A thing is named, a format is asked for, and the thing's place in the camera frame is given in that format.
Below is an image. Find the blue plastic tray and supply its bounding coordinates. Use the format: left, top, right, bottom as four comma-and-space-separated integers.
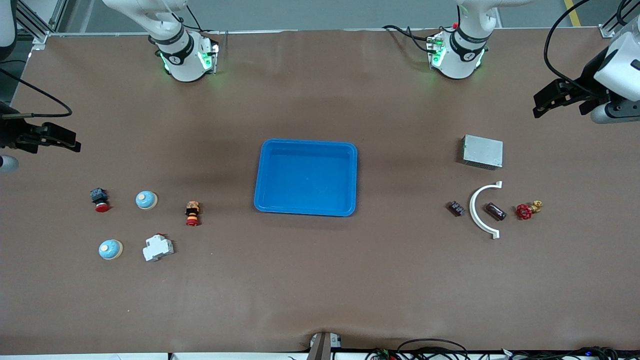
253, 138, 359, 217

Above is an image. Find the grey metal table clamp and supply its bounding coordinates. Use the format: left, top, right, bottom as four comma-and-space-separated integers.
307, 331, 343, 360

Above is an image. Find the black right base cable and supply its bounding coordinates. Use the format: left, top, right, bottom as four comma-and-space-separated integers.
185, 5, 221, 36

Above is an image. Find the blue round call bell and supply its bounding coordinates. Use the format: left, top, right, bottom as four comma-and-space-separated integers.
98, 239, 124, 261
135, 190, 159, 210

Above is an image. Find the black base cable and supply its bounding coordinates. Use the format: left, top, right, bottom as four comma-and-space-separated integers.
185, 5, 221, 36
382, 24, 431, 53

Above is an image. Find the silver metal power supply box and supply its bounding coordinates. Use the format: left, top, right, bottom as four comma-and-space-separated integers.
461, 134, 504, 171

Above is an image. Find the brown electrolytic capacitor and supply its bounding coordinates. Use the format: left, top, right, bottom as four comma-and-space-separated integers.
484, 202, 508, 222

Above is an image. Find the red mushroom emergency stop button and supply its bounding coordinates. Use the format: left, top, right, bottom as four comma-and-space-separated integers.
90, 187, 111, 213

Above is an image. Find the white circuit breaker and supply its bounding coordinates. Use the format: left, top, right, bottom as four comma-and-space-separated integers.
142, 233, 175, 262

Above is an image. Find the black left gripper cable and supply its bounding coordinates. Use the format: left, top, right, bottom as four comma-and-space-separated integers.
544, 0, 601, 98

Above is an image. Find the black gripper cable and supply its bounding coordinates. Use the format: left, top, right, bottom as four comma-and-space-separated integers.
544, 0, 601, 98
0, 67, 74, 119

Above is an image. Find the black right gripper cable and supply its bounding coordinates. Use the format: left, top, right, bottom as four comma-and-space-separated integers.
0, 67, 74, 119

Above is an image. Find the brass valve red handwheel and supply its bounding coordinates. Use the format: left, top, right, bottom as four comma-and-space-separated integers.
516, 200, 544, 221

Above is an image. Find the tangled cable bundle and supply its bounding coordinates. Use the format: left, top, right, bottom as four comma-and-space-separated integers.
365, 338, 640, 360

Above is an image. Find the black left base cable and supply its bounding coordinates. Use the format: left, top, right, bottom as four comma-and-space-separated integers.
382, 24, 431, 53

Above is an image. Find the white curved plastic bracket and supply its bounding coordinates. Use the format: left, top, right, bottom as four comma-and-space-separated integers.
468, 181, 503, 240

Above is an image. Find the aluminium frame profile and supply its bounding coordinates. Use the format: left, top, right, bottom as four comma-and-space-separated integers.
599, 0, 640, 39
15, 0, 63, 51

